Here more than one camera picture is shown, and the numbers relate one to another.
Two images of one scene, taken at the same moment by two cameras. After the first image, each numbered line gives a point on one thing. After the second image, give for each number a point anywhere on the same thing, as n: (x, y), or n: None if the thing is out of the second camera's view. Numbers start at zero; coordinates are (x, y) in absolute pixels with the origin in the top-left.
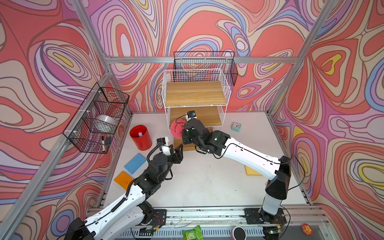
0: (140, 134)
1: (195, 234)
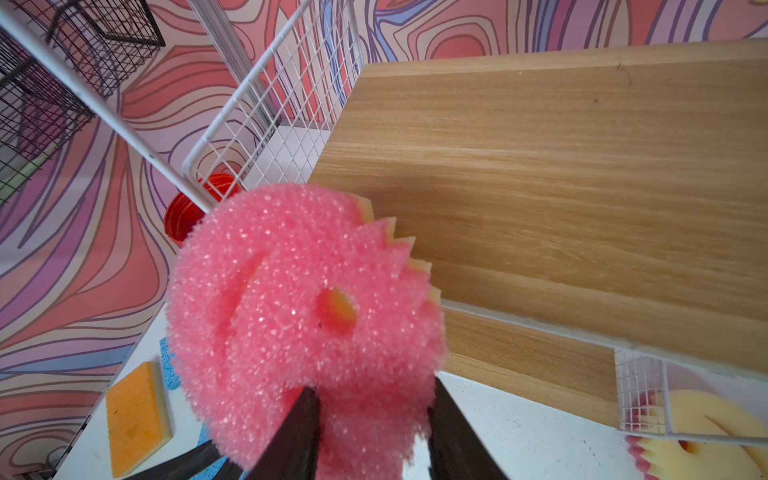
0: (182, 214)
1: None
